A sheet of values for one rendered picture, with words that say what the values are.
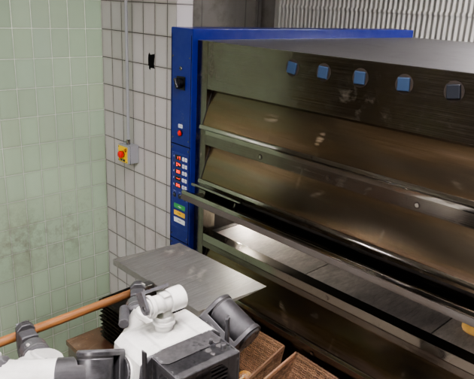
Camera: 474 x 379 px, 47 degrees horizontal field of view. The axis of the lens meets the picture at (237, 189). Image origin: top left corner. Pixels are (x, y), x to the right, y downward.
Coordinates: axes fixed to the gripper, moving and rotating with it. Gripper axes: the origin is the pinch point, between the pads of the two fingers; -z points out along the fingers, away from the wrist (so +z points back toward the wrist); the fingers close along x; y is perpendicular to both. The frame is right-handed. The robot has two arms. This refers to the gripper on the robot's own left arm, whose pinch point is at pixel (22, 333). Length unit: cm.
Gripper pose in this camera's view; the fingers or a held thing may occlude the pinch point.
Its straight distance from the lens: 197.7
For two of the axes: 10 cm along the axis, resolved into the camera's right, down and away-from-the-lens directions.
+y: 8.0, -1.5, 5.8
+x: -0.5, 9.5, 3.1
